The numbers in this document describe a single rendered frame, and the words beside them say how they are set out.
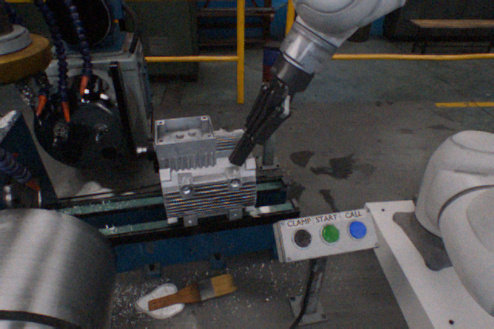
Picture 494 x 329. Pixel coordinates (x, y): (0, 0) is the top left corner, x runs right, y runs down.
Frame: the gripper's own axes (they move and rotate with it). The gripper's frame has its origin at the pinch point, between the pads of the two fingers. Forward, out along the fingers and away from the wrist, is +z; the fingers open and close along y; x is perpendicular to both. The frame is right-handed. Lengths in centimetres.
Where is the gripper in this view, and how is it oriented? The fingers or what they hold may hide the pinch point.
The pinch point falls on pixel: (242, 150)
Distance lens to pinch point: 69.3
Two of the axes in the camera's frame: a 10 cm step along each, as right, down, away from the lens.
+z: -4.9, 7.6, 4.3
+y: 1.9, 5.7, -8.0
